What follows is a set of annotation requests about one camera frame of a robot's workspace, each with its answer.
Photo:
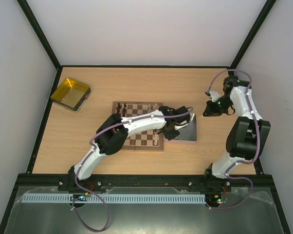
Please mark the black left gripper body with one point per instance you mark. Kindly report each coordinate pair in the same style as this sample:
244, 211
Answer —
168, 133

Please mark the pink metal tin tray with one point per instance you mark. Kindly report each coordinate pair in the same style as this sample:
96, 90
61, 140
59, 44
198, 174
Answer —
188, 134

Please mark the slotted grey cable duct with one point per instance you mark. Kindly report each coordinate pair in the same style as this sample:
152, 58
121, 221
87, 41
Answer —
114, 199

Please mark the wooden chess board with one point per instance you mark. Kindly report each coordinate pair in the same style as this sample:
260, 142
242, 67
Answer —
150, 140

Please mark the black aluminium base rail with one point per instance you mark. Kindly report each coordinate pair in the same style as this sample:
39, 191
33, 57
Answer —
191, 183

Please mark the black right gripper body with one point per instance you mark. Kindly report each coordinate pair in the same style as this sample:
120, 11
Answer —
211, 110

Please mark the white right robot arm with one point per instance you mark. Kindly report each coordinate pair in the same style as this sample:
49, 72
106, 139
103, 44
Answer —
247, 137

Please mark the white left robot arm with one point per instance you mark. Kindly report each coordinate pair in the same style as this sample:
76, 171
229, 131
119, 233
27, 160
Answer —
111, 136

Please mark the yellow tin lid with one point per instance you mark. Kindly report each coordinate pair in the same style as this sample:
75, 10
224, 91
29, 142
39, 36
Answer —
71, 94

